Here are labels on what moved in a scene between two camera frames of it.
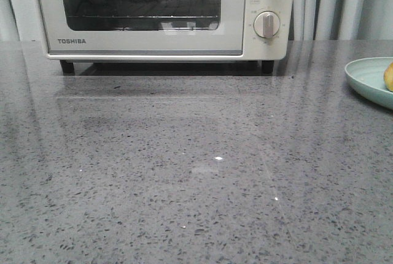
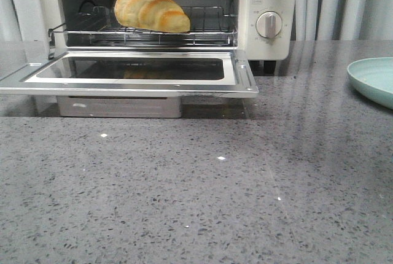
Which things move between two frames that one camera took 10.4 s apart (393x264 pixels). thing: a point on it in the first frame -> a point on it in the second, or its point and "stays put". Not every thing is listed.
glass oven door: (142, 12) -> (185, 73)
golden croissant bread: (388, 77) -> (144, 8)
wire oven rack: (148, 8) -> (99, 26)
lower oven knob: (266, 23) stays put
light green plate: (366, 75) stays put
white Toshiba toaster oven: (166, 15) stays put
